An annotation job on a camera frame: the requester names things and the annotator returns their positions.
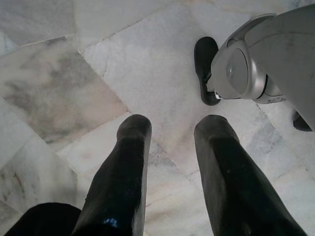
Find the silver robot leg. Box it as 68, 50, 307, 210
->
206, 4, 315, 123

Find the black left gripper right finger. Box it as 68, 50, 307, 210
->
193, 115, 308, 236

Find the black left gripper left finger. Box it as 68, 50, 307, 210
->
71, 114, 152, 236

